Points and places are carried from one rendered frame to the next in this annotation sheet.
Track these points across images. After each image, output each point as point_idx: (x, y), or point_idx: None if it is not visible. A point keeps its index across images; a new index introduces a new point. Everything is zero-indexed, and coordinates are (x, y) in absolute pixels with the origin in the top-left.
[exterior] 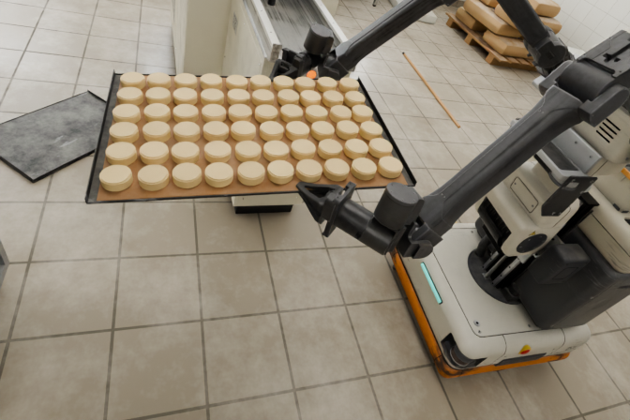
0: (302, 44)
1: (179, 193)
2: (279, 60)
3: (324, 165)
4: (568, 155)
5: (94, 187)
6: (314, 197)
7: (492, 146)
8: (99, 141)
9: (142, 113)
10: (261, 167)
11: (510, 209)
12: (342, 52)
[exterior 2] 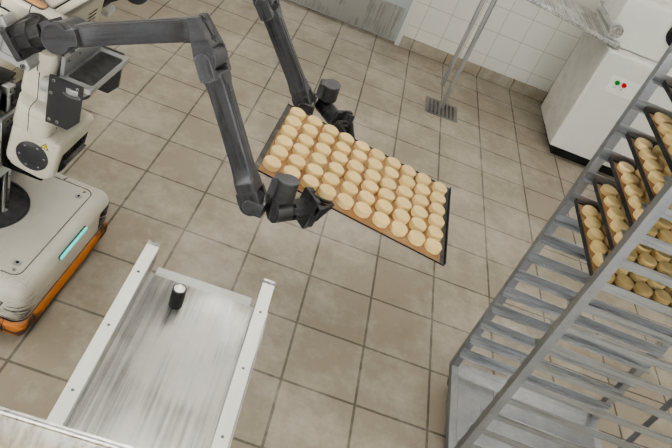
0: (183, 330)
1: None
2: (320, 206)
3: (337, 133)
4: (89, 55)
5: (447, 194)
6: (352, 128)
7: (291, 48)
8: (447, 214)
9: (425, 222)
10: (373, 151)
11: (81, 127)
12: (260, 177)
